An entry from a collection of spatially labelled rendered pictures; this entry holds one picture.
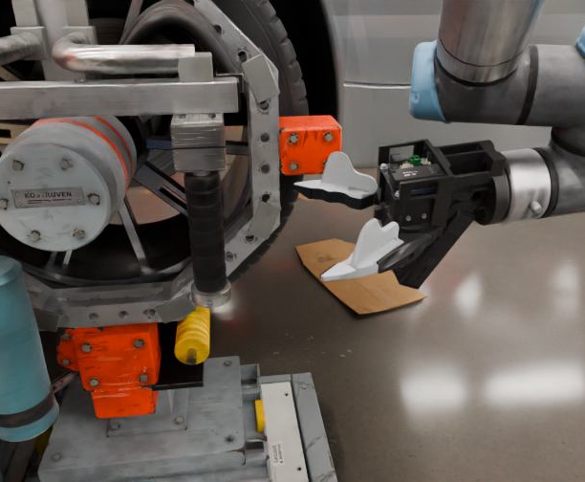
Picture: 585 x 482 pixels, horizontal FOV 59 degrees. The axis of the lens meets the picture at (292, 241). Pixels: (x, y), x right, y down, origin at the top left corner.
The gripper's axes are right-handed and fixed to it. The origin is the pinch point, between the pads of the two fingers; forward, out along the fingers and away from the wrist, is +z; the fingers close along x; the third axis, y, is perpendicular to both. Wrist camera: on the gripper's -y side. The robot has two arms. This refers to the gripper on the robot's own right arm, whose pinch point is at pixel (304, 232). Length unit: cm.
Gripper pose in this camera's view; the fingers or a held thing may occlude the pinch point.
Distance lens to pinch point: 54.3
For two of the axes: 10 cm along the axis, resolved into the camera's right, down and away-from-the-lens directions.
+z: -9.9, 1.5, -0.9
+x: 1.6, 6.4, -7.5
